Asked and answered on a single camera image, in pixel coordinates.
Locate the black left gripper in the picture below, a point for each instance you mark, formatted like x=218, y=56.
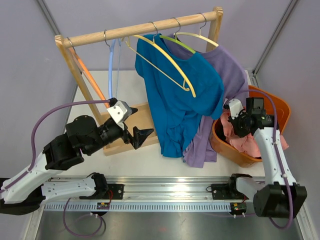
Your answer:
x=139, y=136

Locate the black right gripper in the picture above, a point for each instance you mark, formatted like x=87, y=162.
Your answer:
x=233, y=122

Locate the pink t-shirt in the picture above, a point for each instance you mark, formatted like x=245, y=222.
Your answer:
x=246, y=144

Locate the blue t-shirt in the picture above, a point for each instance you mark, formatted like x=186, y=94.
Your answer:
x=176, y=113

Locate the light blue plastic hanger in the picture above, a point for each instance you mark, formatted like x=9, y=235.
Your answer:
x=110, y=63

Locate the orange plastic hanger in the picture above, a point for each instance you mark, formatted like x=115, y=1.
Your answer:
x=83, y=69

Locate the green plastic hanger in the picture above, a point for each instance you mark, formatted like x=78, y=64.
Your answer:
x=175, y=39

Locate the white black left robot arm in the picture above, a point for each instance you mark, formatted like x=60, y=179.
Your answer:
x=24, y=194

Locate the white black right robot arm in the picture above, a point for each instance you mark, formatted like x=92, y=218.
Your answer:
x=281, y=196

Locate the purple t-shirt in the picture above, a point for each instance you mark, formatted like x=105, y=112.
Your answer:
x=234, y=80

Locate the cream plastic hanger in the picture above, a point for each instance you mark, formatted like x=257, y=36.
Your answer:
x=199, y=36

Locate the wooden clothes rack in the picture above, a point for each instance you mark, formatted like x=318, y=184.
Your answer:
x=136, y=31

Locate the orange laundry basket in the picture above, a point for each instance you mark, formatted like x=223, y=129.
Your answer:
x=272, y=104

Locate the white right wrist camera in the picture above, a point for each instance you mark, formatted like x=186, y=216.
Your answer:
x=235, y=107

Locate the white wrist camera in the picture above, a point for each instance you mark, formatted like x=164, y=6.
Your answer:
x=119, y=111
x=235, y=107

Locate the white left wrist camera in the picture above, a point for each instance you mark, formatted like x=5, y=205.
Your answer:
x=119, y=111

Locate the aluminium mounting rail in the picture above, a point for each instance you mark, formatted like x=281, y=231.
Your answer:
x=163, y=189

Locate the white slotted cable duct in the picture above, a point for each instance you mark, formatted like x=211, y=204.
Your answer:
x=214, y=207

